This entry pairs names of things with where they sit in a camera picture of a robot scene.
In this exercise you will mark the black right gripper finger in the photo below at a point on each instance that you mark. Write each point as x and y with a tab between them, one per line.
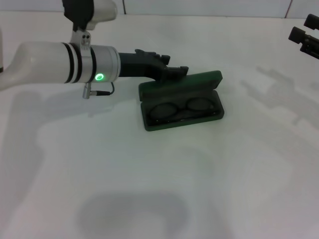
312	22
297	35

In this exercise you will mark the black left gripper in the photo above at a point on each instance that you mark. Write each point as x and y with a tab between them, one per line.
137	64

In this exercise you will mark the green glasses case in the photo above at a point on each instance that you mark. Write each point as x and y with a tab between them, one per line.
174	87

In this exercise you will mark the black glasses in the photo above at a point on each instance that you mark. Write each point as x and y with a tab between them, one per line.
197	104

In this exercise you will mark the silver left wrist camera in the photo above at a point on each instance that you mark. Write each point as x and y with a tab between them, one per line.
99	12

